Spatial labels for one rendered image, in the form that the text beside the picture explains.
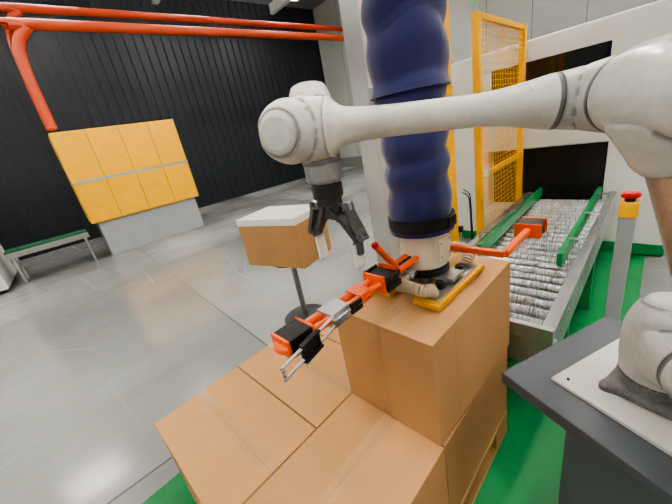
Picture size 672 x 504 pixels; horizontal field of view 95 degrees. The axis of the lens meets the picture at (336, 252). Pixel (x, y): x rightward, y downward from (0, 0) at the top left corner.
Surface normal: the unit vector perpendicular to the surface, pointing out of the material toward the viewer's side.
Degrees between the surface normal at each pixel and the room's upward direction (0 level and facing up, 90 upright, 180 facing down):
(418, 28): 89
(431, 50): 100
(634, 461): 0
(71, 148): 90
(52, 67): 90
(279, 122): 93
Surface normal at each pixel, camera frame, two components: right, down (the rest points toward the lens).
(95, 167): 0.66, 0.15
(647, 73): -0.98, -0.19
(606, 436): -0.18, -0.92
